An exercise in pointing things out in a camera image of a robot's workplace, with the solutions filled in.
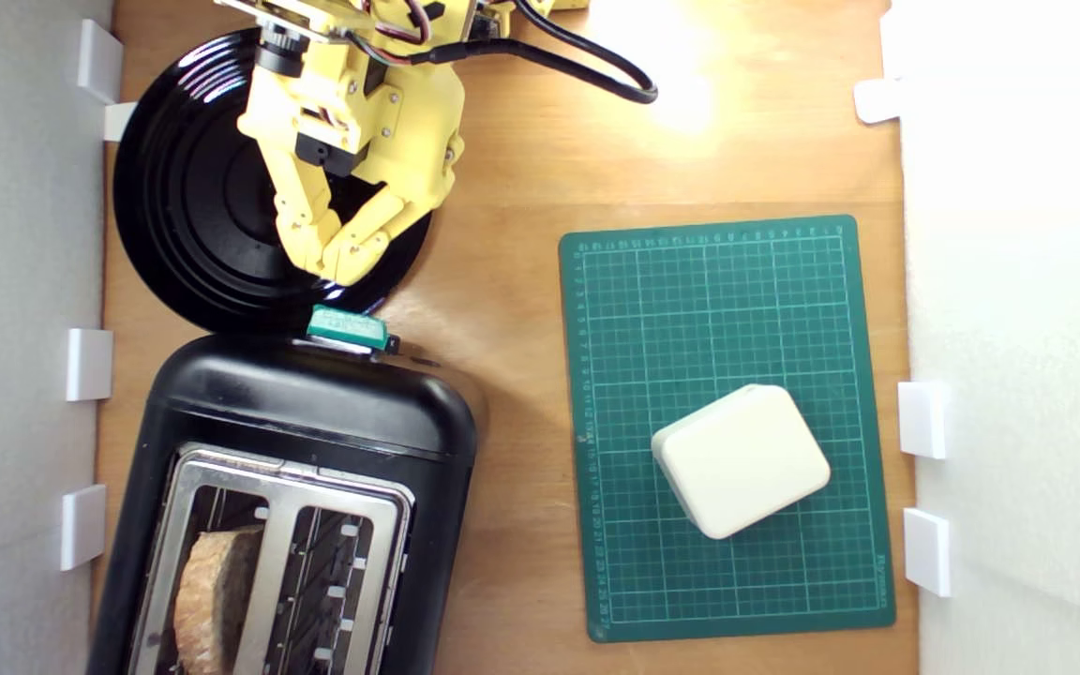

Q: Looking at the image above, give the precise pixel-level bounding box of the green toaster lever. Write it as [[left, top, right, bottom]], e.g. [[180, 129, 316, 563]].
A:
[[307, 305, 402, 355]]

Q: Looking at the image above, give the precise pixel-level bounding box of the black two-slot toaster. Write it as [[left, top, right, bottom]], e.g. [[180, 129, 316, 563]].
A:
[[85, 333, 480, 675]]

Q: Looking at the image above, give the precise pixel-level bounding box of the black round plate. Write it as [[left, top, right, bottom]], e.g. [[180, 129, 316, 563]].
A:
[[113, 28, 436, 336]]

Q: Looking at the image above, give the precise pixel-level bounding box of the green cutting mat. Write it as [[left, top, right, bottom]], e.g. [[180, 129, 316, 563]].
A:
[[559, 215, 897, 644]]

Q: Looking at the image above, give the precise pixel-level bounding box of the brown bread slice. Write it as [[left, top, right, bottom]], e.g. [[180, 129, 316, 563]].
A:
[[172, 525, 265, 675]]

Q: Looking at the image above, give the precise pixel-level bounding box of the white block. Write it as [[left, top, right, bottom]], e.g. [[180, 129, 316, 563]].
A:
[[651, 383, 832, 541]]

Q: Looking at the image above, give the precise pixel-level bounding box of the gripper camera on yellow mount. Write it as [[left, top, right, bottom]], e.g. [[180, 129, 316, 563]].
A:
[[215, 0, 368, 78]]

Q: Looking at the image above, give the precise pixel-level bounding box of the black cable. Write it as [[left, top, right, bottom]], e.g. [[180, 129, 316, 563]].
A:
[[409, 0, 660, 105]]

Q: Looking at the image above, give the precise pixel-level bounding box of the white wall clip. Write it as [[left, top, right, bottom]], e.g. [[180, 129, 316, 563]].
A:
[[77, 19, 125, 104], [854, 78, 904, 126], [897, 381, 947, 460], [59, 484, 108, 573], [104, 101, 140, 143], [66, 328, 114, 402], [903, 507, 953, 599]]

